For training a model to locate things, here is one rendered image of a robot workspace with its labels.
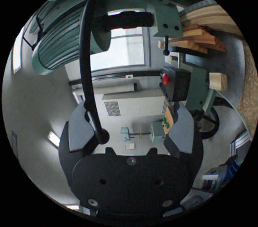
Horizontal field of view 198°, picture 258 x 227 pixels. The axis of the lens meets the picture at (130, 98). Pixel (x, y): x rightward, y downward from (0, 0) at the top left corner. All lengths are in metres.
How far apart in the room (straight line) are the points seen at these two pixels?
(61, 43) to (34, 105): 1.51
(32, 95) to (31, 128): 0.54
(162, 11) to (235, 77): 0.22
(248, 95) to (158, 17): 0.24
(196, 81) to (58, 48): 0.35
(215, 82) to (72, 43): 0.30
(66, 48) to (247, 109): 0.37
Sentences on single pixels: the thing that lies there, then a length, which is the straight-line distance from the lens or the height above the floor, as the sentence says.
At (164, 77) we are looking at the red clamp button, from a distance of 0.22.
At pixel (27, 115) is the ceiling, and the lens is 1.64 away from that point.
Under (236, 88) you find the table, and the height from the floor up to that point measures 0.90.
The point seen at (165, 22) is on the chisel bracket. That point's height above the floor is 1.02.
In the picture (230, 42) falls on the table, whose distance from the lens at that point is 0.22.
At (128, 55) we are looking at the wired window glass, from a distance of 1.68.
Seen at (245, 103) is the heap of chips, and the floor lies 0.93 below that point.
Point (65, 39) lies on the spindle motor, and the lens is 0.21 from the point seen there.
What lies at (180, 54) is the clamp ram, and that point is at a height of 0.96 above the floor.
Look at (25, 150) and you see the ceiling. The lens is 1.74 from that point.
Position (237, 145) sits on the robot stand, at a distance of 0.98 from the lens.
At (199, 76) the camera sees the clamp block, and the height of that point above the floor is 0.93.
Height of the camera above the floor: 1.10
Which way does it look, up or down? 4 degrees up
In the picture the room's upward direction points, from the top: 93 degrees counter-clockwise
